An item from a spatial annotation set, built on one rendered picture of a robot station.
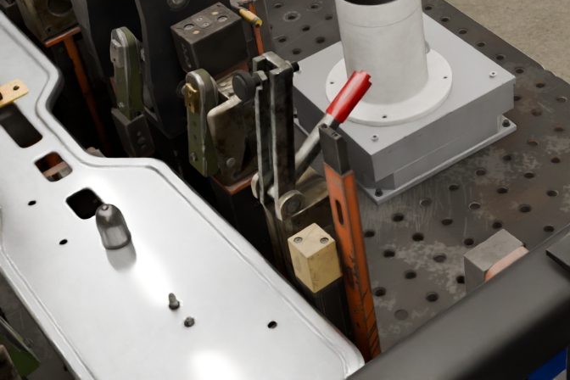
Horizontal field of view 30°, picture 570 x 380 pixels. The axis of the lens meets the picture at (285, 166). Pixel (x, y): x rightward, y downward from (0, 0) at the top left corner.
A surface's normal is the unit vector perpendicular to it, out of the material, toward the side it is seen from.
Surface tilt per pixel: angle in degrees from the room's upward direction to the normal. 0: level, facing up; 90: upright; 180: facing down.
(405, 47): 90
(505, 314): 0
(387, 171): 90
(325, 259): 90
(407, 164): 90
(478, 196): 0
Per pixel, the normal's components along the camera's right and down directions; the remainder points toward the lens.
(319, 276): 0.57, 0.48
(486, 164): -0.15, -0.73
